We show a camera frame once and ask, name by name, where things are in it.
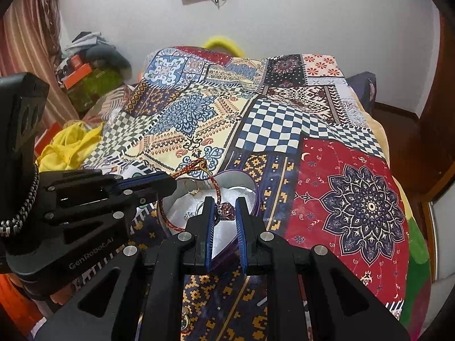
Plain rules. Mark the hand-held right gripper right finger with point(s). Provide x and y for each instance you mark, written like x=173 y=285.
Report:
x=241 y=236

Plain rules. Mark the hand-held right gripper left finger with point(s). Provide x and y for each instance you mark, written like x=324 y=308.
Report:
x=209 y=222

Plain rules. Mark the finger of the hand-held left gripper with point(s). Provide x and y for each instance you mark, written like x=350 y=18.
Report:
x=142 y=196
x=142 y=182

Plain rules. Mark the purple heart-shaped jewelry box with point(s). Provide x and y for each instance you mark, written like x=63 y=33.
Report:
x=233 y=193

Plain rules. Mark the silver jewelry piece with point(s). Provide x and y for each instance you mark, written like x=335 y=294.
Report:
x=188 y=215

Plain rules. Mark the red box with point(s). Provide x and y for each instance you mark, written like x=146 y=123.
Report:
x=49 y=136

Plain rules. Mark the yellow cloth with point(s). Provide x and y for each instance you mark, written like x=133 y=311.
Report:
x=67 y=145

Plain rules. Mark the orange box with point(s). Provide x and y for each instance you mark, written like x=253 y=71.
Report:
x=75 y=74

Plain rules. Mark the green bag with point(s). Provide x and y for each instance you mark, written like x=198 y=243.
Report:
x=94 y=85

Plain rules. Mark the striped curtain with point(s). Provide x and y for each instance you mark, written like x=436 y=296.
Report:
x=25 y=35

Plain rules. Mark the pile of clothes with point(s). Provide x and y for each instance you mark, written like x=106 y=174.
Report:
x=99 y=51

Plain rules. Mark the round pendant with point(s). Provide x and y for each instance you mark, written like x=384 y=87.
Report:
x=184 y=321

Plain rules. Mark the patchwork printed blanket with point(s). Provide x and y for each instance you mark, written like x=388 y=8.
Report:
x=284 y=131

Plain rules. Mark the yellow fuzzy hoop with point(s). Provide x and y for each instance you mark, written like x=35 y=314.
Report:
x=220 y=39

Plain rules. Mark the orange cloth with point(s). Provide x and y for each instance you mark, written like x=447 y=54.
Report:
x=14 y=302

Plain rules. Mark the pale yellow blanket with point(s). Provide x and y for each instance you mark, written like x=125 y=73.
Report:
x=385 y=142

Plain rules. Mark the green cloth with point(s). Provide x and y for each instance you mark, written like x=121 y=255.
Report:
x=417 y=248

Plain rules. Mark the dark blue pillow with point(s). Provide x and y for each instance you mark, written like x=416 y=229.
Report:
x=364 y=87

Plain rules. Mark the wooden door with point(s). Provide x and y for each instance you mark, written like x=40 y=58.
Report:
x=439 y=113

